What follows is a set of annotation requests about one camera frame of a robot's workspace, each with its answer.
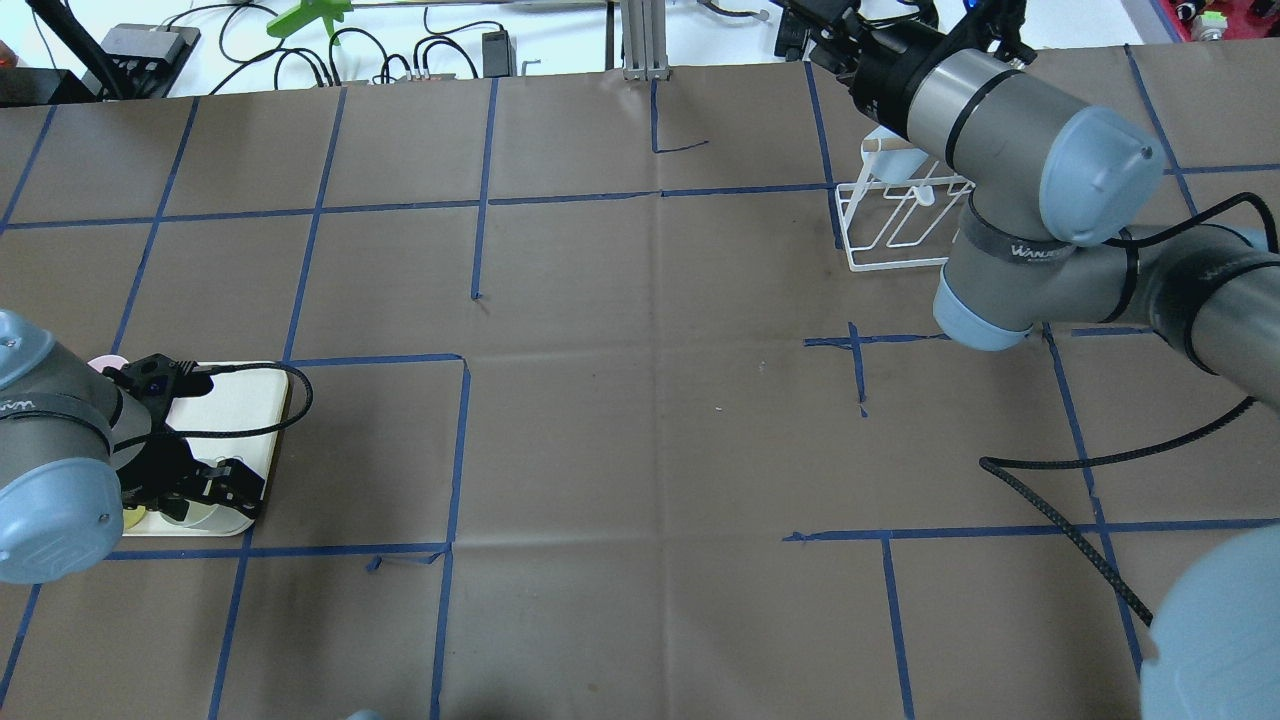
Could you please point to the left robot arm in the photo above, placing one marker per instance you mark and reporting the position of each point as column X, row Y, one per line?
column 80, row 447

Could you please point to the aluminium frame post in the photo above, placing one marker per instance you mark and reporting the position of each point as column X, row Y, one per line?
column 644, row 40

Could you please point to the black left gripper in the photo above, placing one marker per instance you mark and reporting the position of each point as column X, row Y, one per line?
column 143, row 464

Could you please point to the cream serving tray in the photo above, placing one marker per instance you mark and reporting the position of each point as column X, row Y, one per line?
column 242, row 417

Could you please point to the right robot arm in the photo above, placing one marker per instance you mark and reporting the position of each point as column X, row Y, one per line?
column 1046, row 236

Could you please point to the green grabber tool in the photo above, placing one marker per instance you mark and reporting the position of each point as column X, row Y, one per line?
column 304, row 13

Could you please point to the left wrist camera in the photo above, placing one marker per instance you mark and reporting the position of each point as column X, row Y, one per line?
column 160, row 377

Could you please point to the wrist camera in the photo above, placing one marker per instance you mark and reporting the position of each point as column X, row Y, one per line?
column 160, row 377
column 992, row 27

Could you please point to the pale green plastic cup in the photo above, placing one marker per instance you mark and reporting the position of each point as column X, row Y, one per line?
column 190, row 514

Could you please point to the light blue plastic cup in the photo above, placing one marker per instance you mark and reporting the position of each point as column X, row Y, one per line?
column 889, row 158

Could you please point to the pink plastic cup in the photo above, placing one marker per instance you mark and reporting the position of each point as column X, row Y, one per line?
column 107, row 362

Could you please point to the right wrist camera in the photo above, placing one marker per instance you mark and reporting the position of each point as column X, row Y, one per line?
column 992, row 27

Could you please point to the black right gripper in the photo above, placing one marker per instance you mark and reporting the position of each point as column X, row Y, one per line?
column 884, row 66

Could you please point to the yellow plastic cup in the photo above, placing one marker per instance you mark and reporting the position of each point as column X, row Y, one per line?
column 132, row 516

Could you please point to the black power adapter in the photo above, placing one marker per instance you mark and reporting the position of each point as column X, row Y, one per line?
column 499, row 57

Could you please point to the white wire cup rack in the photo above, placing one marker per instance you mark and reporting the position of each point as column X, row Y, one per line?
column 885, row 226

